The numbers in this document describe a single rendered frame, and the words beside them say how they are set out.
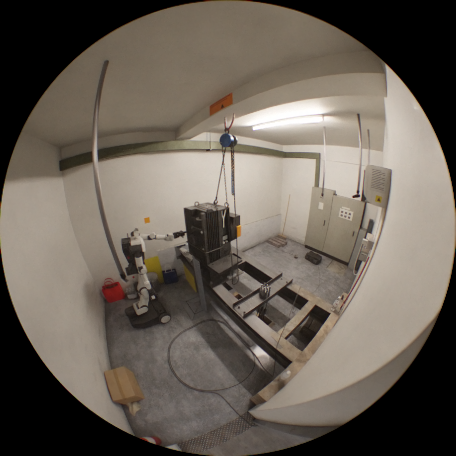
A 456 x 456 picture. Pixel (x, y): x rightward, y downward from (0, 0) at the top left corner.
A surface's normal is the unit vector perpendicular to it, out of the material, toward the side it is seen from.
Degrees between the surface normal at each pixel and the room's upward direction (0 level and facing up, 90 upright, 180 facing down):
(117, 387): 0
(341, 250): 90
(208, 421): 0
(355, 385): 90
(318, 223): 90
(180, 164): 90
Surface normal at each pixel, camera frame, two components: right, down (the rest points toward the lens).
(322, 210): -0.81, 0.23
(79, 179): 0.58, 0.29
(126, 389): -0.02, -0.93
